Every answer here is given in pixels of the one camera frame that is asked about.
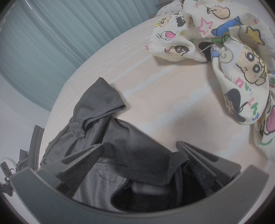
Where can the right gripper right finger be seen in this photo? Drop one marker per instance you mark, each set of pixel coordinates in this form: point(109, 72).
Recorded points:
point(209, 169)

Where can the black T-shirt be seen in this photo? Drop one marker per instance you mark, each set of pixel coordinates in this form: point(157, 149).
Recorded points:
point(128, 148)

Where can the bed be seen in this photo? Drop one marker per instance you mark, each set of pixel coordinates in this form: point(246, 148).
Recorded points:
point(163, 101)

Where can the grey bedside table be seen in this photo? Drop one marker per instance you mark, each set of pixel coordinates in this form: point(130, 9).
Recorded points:
point(166, 0)

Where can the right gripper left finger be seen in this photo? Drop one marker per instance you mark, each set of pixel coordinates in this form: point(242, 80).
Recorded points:
point(81, 169)

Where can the white printed pyjama top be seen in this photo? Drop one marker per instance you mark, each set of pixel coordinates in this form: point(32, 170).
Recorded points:
point(233, 31)

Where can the white printed pillow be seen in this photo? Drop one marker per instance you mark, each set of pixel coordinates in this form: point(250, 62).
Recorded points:
point(167, 9)

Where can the blue-green curtain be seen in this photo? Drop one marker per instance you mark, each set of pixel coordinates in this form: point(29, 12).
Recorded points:
point(30, 62)
point(93, 13)

